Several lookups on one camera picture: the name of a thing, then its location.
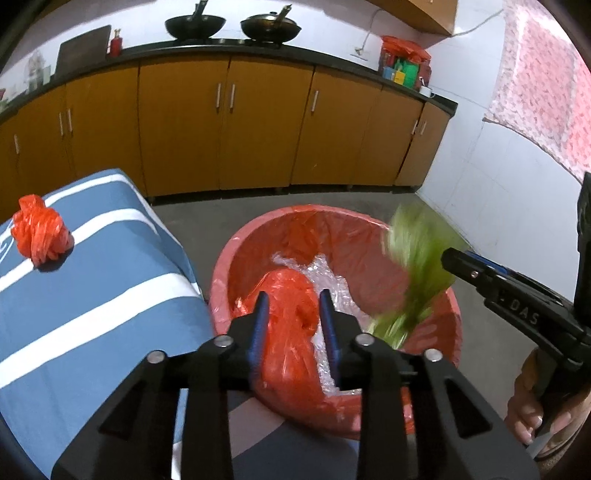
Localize dark wooden cutting board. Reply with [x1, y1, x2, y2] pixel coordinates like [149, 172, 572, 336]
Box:
[55, 25, 113, 77]

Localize short orange wall cabinet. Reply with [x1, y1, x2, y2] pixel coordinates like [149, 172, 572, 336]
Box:
[369, 0, 460, 37]

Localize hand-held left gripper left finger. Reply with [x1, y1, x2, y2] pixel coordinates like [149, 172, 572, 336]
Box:
[51, 292, 271, 480]

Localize red plastic bag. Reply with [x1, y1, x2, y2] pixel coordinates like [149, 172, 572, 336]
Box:
[235, 269, 340, 402]
[11, 194, 75, 268]

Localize orange lower kitchen cabinets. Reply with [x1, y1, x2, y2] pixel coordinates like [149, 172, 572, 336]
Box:
[0, 55, 451, 199]

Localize red bag of colourful boxes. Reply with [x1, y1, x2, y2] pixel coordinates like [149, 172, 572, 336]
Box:
[379, 35, 432, 88]

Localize yellow-green plastic wrapper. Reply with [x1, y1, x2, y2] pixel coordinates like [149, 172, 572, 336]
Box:
[369, 203, 467, 352]

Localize pink patterned hanging cloth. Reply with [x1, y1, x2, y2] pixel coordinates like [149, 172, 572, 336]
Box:
[482, 0, 591, 185]

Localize black kitchen countertop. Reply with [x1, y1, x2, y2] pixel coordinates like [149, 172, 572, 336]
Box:
[0, 39, 459, 125]

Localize red plastic basin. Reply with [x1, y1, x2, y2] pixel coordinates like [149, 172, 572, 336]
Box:
[209, 203, 462, 440]

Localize clear glass jar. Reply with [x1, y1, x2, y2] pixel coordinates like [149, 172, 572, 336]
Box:
[25, 51, 51, 86]

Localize black wok with lid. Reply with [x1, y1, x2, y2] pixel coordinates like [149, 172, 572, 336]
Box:
[240, 4, 302, 44]

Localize black wok with handle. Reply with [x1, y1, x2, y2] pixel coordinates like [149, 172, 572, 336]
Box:
[165, 0, 227, 40]

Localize large clear plastic wrap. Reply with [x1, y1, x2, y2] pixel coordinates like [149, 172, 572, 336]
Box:
[272, 251, 365, 398]

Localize blue white striped cloth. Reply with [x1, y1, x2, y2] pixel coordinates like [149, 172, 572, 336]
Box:
[0, 168, 206, 480]

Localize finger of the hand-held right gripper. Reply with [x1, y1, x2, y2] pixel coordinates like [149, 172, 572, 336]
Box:
[441, 248, 497, 301]
[464, 251, 518, 283]

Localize person's right hand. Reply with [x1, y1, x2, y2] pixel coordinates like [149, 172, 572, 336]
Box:
[505, 348, 591, 472]

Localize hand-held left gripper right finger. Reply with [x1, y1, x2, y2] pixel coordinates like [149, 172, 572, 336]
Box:
[318, 289, 541, 480]

